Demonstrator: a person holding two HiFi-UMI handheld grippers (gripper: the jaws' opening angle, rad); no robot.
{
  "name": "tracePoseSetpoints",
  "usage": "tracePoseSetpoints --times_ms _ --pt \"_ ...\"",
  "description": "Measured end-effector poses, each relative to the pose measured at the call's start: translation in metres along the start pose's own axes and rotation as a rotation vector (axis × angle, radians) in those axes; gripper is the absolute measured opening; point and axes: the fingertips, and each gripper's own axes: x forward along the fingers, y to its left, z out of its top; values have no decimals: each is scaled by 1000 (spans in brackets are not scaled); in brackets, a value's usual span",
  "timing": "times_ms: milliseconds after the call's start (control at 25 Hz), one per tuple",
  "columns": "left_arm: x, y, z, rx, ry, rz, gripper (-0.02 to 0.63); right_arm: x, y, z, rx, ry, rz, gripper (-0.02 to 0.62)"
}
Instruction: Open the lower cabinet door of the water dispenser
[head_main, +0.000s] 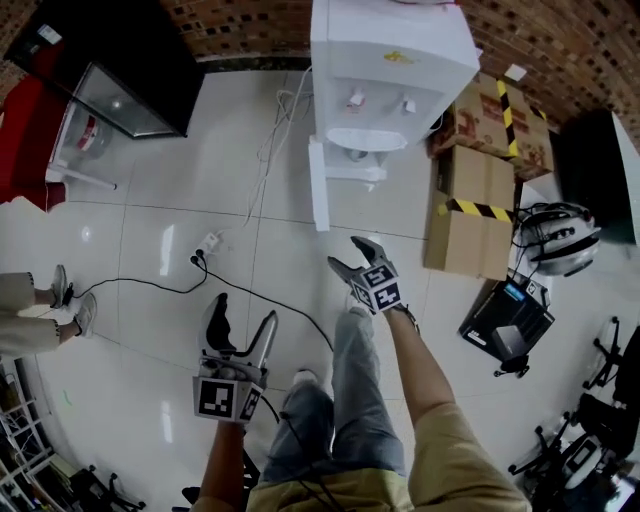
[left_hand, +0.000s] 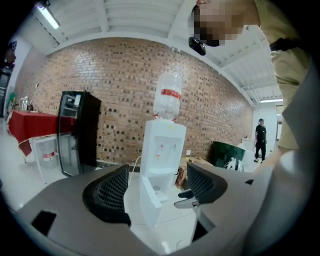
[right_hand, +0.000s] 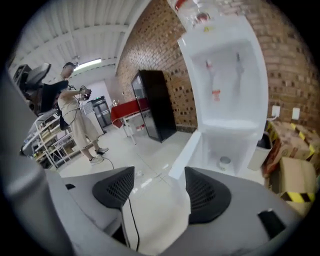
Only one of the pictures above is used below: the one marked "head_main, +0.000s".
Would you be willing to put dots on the person's right forearm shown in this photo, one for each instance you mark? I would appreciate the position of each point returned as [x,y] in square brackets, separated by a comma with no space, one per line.
[420,365]

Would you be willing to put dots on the cardboard box with striped tape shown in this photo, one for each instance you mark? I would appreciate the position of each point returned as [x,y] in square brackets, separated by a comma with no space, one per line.
[465,245]

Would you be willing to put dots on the water barrel with red label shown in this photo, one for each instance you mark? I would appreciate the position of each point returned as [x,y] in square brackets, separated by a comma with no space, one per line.
[92,137]

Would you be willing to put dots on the person's white shoe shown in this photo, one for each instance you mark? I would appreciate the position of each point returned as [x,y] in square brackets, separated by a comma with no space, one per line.
[356,306]
[306,376]

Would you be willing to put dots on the white wall socket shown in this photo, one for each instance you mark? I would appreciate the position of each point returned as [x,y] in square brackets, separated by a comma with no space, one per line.
[515,72]

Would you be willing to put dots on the person's blue jeans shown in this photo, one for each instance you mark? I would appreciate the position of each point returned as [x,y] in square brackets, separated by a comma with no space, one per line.
[360,400]

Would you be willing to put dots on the person's beige shirt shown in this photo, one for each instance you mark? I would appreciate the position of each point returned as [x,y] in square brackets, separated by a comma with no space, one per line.
[450,470]

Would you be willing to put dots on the person's left forearm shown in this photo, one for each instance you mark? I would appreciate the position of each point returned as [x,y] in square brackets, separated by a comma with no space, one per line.
[222,465]

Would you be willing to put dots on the black chair base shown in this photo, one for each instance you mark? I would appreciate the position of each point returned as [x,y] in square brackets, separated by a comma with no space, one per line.
[512,367]

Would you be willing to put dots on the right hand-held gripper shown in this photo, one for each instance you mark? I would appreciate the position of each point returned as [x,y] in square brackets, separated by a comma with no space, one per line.
[377,290]

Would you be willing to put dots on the white cabinet door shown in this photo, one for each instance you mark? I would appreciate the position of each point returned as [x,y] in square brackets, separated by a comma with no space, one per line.
[319,190]

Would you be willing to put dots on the white round robot device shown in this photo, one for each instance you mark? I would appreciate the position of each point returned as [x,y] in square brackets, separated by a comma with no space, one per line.
[565,245]

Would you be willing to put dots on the black product box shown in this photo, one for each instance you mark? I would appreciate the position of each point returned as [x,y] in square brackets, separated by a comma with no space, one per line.
[505,320]

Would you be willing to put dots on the black office chair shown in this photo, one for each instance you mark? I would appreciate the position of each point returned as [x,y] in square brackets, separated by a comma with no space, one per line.
[617,365]
[105,487]
[570,455]

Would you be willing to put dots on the printed cardboard box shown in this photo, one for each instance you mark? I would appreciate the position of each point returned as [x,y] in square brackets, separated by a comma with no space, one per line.
[487,120]

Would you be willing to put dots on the black glass display cabinet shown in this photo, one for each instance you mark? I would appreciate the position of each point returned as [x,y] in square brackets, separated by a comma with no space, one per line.
[115,55]

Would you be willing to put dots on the white storage shelf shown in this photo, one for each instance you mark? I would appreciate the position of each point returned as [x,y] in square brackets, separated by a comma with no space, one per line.
[20,440]

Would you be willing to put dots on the white water dispenser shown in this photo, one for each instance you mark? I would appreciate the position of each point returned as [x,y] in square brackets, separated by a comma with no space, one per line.
[390,55]

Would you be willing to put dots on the white table frame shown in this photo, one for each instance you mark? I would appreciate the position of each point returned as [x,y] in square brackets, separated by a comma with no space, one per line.
[80,172]

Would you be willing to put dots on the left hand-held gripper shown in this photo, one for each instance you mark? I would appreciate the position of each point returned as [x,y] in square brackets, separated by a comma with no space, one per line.
[225,395]

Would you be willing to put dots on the white power strip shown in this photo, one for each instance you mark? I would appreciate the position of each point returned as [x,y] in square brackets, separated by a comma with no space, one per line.
[209,242]

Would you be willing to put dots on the plain brown cardboard box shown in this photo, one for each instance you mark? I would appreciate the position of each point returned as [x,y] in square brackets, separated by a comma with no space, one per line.
[475,172]

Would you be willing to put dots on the red table cloth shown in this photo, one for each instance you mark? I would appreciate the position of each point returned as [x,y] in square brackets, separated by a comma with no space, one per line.
[27,145]

